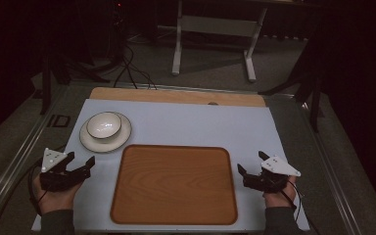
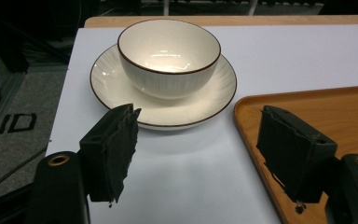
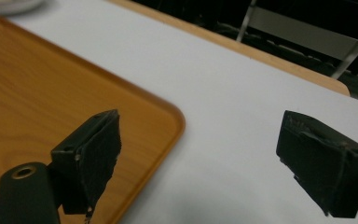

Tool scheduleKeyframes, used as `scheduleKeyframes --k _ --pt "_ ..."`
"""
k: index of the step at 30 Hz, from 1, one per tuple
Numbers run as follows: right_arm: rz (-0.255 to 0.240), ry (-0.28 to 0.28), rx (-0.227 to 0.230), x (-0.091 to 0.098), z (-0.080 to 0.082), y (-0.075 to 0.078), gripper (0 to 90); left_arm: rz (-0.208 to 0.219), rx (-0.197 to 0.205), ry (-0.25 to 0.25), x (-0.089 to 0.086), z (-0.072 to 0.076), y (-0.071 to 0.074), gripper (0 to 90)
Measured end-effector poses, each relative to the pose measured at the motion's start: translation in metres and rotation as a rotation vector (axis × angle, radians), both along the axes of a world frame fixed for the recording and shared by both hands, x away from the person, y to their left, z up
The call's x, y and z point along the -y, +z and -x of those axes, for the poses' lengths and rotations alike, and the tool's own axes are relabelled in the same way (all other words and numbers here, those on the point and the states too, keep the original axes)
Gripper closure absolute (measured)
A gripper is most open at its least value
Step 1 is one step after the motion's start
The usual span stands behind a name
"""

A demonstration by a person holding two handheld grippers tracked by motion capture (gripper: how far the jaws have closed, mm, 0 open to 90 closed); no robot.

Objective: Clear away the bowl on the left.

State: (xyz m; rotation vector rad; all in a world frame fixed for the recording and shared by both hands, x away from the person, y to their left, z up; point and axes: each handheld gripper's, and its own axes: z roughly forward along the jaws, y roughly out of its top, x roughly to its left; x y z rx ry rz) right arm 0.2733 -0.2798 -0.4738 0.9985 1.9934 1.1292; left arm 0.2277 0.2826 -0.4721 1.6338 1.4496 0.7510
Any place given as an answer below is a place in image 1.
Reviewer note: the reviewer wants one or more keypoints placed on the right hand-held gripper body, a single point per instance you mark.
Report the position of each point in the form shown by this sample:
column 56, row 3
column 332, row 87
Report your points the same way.
column 274, row 176

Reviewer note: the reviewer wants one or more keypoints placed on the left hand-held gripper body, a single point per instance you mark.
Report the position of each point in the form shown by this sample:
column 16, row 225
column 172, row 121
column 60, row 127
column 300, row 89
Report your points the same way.
column 56, row 178

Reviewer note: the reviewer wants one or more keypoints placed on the person's left hand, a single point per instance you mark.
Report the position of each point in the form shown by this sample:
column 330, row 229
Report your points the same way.
column 57, row 199

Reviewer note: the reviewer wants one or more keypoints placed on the person's right hand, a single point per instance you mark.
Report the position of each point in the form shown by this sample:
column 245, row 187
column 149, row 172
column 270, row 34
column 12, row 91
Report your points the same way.
column 277, row 198

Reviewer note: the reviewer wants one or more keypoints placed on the white bowl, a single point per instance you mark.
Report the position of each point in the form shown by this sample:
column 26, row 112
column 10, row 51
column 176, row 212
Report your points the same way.
column 104, row 125

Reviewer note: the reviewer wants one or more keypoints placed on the white plate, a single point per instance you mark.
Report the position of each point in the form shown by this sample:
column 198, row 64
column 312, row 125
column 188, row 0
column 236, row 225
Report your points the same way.
column 124, row 138

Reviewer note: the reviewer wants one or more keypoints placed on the light blue table mat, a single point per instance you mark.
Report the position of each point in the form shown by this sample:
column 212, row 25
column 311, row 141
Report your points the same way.
column 189, row 125

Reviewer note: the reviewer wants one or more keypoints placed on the wooden tray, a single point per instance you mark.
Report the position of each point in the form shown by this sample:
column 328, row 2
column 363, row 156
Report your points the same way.
column 174, row 186

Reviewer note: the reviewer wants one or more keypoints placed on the black tripod stand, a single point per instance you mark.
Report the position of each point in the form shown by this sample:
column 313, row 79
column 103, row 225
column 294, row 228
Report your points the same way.
column 47, row 84
column 315, row 98

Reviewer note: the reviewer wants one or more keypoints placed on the black floor bracket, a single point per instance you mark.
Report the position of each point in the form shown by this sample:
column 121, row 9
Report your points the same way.
column 58, row 121

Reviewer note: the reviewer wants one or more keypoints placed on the metal floor rail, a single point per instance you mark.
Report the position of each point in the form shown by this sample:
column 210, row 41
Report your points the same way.
column 331, row 176
column 19, row 153

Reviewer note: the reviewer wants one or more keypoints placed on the white metal table frame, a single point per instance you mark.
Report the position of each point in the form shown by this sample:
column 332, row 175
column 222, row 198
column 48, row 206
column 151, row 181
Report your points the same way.
column 217, row 26

